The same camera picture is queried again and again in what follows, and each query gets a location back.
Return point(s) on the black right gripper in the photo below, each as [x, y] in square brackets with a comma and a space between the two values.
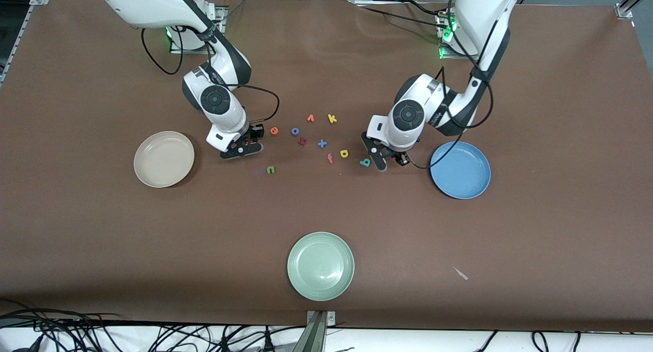
[252, 133]

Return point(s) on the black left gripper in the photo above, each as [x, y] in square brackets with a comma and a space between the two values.
[397, 156]

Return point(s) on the teal foam letter b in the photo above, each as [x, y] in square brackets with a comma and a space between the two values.
[363, 163]

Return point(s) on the green foam letter n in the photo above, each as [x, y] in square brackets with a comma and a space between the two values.
[268, 170]

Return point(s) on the yellow foam letter d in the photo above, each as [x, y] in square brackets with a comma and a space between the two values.
[341, 153]

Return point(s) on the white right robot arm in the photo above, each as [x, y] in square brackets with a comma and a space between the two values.
[214, 99]

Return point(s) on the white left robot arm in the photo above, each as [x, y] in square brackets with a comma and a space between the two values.
[408, 115]

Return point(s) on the dark red foam letter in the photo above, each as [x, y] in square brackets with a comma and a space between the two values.
[301, 143]

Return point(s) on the blue round plate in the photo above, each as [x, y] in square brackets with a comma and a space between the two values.
[461, 171]

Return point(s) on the yellow foam letter k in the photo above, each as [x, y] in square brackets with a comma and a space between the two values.
[331, 119]

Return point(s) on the beige round plate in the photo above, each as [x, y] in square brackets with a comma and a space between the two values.
[163, 159]

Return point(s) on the green round plate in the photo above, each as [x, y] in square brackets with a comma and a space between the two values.
[320, 266]

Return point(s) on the small white paper scrap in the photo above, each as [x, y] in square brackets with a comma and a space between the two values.
[461, 274]

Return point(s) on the brown table cover sheet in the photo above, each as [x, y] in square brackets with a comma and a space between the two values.
[102, 240]

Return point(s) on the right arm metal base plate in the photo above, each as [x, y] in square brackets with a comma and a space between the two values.
[189, 50]

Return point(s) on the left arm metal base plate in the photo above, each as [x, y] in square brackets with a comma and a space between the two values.
[449, 56]

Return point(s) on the grey metal table bracket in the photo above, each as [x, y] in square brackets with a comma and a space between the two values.
[317, 331]

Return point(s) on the aluminium frame corner bracket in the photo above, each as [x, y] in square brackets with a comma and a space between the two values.
[625, 7]

